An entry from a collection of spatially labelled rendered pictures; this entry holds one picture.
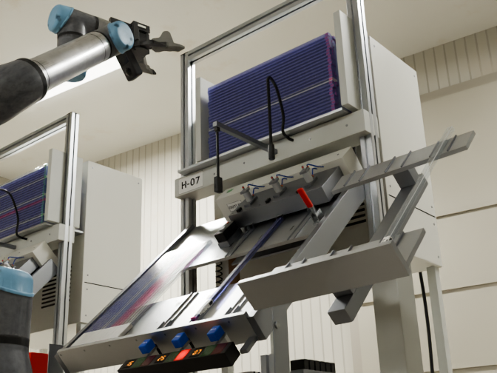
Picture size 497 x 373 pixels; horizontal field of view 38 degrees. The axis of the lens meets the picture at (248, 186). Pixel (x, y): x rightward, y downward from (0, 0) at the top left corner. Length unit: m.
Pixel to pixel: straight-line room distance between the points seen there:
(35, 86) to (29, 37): 3.30
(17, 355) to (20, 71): 0.56
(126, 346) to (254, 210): 0.56
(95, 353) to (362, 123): 0.97
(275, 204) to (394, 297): 0.73
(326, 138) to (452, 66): 2.84
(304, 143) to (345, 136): 0.15
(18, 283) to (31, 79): 0.42
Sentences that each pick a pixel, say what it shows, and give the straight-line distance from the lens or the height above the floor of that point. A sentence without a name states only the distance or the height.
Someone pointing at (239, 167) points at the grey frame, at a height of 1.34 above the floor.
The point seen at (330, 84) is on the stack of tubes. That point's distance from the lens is 2.20.
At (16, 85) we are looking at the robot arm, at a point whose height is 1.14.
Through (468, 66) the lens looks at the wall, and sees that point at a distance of 4.90.
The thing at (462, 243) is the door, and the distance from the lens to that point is 4.47.
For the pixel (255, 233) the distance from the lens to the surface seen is 2.09.
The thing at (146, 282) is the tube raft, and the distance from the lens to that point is 2.18.
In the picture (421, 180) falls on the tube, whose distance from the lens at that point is 1.42.
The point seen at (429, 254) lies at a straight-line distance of 2.35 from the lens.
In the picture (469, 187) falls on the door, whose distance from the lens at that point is 4.54.
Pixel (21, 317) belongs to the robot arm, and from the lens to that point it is 1.36.
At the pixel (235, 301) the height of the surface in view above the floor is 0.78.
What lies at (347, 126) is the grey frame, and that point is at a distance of 2.15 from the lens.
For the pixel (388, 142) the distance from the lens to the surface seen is 2.31.
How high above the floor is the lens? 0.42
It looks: 21 degrees up
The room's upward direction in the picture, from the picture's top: 2 degrees counter-clockwise
